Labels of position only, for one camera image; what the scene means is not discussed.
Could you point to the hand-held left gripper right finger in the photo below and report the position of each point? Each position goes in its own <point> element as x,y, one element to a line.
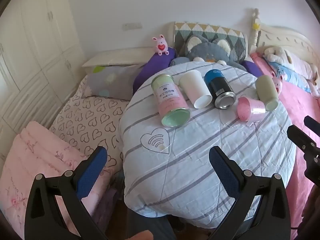
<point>223,172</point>

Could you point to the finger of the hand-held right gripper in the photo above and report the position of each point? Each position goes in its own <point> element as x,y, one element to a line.
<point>303,141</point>
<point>313,125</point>

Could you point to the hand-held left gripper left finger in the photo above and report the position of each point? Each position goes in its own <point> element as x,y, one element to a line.
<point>91,172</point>

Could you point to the sage green cup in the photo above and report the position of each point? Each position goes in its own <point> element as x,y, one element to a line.
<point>266,90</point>

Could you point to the pink glitter cup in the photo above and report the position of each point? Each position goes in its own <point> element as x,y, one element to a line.
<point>247,110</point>

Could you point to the white paper cup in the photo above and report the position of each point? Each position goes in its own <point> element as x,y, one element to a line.
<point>193,86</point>

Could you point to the person's left hand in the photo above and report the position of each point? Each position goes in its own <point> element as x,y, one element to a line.
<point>140,236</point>

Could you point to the pink bed sheet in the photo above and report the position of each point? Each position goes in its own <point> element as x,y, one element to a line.
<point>297,105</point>

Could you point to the white striped quilt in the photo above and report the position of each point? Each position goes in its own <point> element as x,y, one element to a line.
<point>195,155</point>

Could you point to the heart print bed sheet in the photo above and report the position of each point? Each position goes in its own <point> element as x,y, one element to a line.
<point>87,120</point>

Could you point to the blue cartoon pillow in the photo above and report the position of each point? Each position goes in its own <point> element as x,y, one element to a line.
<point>290,73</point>

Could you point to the pink floral blanket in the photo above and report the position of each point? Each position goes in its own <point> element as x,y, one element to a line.
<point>32,160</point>

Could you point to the white plush dog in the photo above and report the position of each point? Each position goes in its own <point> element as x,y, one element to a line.
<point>295,61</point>

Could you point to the person's dark grey pants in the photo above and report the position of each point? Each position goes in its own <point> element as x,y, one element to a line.
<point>150,222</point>

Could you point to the blue and black tin can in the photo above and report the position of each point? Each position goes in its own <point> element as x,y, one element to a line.
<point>218,86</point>

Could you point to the pink and green tin can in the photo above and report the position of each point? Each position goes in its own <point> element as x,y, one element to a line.
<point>170,97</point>

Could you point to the cream bed headboard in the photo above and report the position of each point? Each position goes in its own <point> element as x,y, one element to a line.
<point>282,36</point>

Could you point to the grey polka dot pillow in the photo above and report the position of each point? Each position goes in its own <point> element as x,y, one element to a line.
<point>112,80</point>

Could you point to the diamond patterned pillow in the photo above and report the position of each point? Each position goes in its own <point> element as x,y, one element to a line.
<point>235,38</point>

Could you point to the white folded mattress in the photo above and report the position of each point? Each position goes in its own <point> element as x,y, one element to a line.
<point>117,56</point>

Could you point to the grey cat plush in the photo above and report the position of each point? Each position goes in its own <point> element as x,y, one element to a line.
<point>207,51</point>

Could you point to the purple pillow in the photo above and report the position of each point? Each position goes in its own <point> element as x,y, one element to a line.
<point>156,63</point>

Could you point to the white wardrobe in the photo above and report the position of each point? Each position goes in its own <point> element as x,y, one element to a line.
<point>37,42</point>

